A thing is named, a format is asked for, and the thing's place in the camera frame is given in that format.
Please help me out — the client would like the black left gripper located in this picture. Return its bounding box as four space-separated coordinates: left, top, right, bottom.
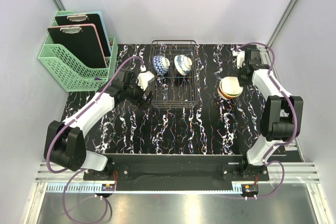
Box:
124 75 154 111

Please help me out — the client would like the white top bowl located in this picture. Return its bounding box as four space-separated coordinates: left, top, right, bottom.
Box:
219 77 243 97

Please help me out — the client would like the red orange patterned bowl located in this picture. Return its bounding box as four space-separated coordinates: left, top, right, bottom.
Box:
152 55 170 76

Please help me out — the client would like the blue white patterned bowl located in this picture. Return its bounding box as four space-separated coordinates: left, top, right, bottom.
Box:
174 55 193 76

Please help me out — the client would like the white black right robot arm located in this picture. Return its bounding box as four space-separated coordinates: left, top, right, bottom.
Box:
236 49 303 180

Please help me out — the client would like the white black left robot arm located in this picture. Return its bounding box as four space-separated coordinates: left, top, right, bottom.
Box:
44 69 155 180

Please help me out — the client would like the black marble pattern mat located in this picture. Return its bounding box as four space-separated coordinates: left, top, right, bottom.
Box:
54 43 288 156

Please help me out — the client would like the green mesh file organizer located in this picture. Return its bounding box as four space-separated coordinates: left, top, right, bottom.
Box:
38 10 118 92

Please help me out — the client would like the black clipboard pink edge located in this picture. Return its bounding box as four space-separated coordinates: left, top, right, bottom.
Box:
47 26 107 69

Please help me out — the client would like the black clipboard blue edge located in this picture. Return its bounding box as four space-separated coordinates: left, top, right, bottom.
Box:
55 11 111 58

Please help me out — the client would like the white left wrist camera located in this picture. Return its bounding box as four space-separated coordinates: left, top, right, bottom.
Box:
137 71 155 91

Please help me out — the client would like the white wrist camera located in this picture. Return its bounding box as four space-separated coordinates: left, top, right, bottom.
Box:
233 51 245 69
137 71 155 91

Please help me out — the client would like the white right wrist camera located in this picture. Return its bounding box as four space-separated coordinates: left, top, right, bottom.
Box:
233 51 245 69

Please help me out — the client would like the dark wire dish rack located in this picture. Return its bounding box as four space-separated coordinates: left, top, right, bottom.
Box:
149 39 200 109

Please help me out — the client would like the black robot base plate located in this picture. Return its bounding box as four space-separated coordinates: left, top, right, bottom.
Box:
83 153 268 192

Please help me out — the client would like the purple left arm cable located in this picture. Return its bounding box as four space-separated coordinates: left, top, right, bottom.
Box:
46 56 146 222

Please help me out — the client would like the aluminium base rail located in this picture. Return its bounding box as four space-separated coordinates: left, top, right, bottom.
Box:
36 163 320 195

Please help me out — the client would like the right aluminium frame post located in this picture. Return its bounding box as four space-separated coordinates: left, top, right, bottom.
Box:
267 0 299 47

